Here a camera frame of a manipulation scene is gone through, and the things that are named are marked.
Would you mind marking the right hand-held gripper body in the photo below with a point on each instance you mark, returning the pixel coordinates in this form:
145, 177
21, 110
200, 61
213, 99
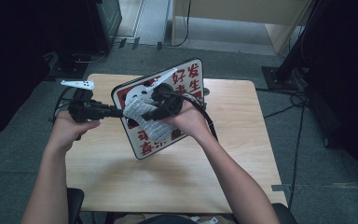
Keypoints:
167, 99

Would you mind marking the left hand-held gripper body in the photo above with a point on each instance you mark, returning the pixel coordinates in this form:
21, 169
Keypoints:
87, 109

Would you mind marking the grey knitted cloth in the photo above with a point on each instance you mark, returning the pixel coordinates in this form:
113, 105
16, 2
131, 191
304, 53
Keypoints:
150, 129

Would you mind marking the panda picture board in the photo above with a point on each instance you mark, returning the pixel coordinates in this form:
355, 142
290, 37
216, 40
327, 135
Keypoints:
188, 77

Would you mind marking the person's left hand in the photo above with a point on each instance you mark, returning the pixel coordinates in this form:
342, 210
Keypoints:
66, 130

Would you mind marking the person's right hand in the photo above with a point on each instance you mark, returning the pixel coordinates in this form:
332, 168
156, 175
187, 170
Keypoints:
189, 121

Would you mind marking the black computer tower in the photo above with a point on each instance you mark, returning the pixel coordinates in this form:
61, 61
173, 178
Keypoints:
105, 21

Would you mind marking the black chair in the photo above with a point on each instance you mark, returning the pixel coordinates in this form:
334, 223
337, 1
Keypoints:
75, 202

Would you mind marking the light wooden cabinet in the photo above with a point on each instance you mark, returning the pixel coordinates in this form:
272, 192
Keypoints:
236, 9

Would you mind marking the black metal stand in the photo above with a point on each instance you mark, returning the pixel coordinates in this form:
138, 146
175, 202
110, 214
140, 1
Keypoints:
287, 62

